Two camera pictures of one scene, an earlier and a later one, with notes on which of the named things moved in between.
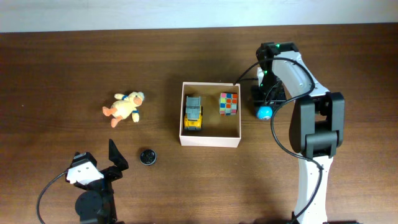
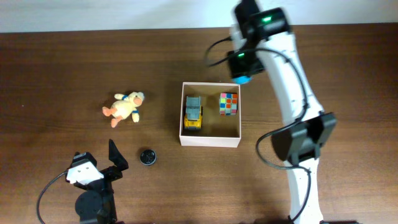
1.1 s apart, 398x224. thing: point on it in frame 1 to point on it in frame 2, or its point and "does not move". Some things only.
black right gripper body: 268,102 to 244,66
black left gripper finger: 116,157 does not move
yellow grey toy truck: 193,119 does not move
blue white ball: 264,112 to 242,79
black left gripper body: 111,173 does not move
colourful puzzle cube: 228,104 does not move
